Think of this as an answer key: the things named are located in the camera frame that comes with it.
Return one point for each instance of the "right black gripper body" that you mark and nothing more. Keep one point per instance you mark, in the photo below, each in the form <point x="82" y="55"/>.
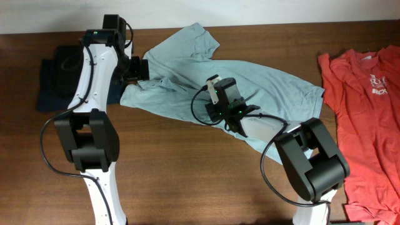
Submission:
<point x="217" y="110"/>

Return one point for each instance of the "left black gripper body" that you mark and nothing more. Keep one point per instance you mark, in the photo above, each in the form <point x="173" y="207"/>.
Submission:
<point x="134" y="72"/>

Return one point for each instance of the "light blue t-shirt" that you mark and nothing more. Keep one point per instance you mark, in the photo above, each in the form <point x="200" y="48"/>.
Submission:
<point x="180" y="65"/>

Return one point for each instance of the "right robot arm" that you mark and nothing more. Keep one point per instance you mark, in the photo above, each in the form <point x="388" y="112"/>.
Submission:
<point x="313" y="163"/>

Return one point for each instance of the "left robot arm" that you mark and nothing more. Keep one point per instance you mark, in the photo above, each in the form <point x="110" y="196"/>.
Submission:
<point x="86" y="133"/>

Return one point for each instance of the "folded dark navy garment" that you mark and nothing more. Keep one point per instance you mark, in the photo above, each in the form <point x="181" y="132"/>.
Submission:
<point x="59" y="78"/>

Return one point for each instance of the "red t-shirt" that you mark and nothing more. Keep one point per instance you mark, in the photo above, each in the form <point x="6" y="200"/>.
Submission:
<point x="363" y="91"/>

